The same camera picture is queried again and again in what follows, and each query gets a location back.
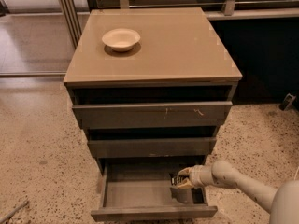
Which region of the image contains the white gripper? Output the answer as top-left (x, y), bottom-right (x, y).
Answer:
top-left (177, 165), bottom-right (213, 189)

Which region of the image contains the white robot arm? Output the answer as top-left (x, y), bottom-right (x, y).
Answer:
top-left (171, 161), bottom-right (299, 224)

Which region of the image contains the grey middle drawer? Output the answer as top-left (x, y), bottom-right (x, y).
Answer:
top-left (88, 137), bottom-right (216, 158)

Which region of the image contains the grey open bottom drawer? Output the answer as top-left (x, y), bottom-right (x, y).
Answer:
top-left (91, 156), bottom-right (218, 221)

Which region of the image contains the grey top drawer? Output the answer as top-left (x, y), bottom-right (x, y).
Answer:
top-left (73, 101), bottom-right (232, 129)

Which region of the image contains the grey drawer cabinet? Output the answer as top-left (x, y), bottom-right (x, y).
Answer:
top-left (63, 7), bottom-right (243, 175)

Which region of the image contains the white ceramic bowl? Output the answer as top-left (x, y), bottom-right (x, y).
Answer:
top-left (102, 28), bottom-right (141, 52)

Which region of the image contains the grey metal rod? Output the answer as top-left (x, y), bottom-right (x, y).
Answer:
top-left (0, 201), bottom-right (29, 224)

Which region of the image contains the small dark floor bracket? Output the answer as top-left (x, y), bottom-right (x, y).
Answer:
top-left (279, 93), bottom-right (296, 111)

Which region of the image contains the metal railing frame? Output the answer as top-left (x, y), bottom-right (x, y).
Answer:
top-left (60, 0), bottom-right (299, 41)

